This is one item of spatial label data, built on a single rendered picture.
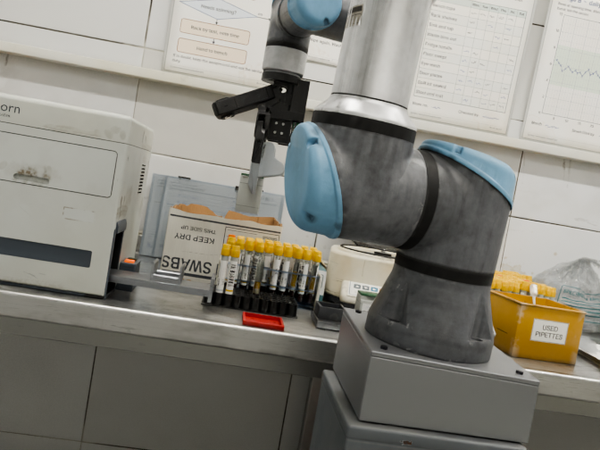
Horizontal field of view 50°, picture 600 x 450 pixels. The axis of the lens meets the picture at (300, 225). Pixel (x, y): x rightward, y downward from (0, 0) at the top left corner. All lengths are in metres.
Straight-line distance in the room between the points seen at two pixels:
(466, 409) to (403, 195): 0.24
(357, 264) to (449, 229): 0.68
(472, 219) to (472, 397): 0.19
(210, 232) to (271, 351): 0.39
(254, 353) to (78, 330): 0.28
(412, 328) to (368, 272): 0.66
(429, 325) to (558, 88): 1.27
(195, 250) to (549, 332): 0.71
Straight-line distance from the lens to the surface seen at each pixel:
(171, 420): 1.82
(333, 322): 1.12
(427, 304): 0.72
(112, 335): 1.09
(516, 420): 0.76
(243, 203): 1.12
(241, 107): 1.13
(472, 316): 0.74
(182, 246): 1.36
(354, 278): 1.38
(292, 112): 1.11
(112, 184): 1.07
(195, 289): 1.08
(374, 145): 0.66
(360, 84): 0.68
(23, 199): 1.10
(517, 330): 1.23
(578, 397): 1.22
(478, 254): 0.73
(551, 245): 1.90
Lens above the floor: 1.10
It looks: 3 degrees down
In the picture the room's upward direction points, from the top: 10 degrees clockwise
